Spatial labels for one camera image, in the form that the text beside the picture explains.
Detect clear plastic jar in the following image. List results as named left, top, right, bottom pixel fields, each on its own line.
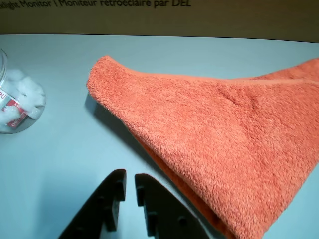
left=0, top=47, right=47, bottom=135

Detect red white paper label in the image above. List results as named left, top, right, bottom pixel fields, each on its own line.
left=0, top=93, right=28, bottom=130

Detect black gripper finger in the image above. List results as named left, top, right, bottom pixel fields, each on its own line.
left=57, top=168, right=127, bottom=239
left=134, top=173, right=215, bottom=239

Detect brown cardboard monitor box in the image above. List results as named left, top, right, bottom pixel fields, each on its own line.
left=0, top=0, right=319, bottom=43

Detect orange terry towel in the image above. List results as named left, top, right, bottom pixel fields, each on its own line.
left=86, top=55, right=319, bottom=239

